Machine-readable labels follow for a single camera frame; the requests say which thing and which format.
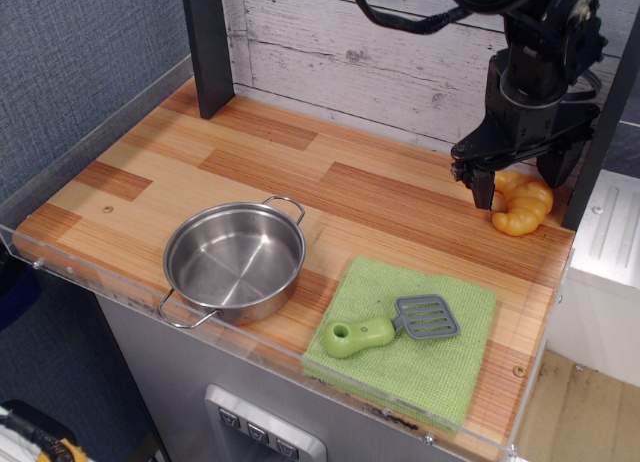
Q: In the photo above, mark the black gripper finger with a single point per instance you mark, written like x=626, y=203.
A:
x=556, y=165
x=483, y=188

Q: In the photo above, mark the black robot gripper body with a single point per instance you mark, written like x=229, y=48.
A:
x=512, y=133

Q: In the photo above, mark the orange plastic croissant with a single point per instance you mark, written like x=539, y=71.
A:
x=528, y=202

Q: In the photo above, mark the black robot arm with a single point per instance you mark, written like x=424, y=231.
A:
x=539, y=93

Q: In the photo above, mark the stainless steel pot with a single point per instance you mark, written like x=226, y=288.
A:
x=238, y=262

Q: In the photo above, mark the green grey toy spatula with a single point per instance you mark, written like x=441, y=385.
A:
x=422, y=317

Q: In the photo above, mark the white aluminium side unit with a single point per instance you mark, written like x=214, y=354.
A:
x=596, y=320

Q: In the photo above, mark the green woven cloth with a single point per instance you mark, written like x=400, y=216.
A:
x=431, y=380

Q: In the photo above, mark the silver dispenser button panel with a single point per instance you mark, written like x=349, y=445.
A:
x=262, y=427

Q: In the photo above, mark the yellow black object bottom left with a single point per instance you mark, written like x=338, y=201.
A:
x=28, y=434

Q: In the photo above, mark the dark right vertical post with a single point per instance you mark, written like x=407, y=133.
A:
x=621, y=21

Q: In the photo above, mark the dark vertical post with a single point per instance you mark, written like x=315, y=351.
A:
x=210, y=57
x=621, y=21

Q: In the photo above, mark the clear acrylic guard rail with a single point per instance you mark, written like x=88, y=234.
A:
x=101, y=215

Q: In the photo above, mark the dark left vertical post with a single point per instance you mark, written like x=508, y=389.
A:
x=210, y=57

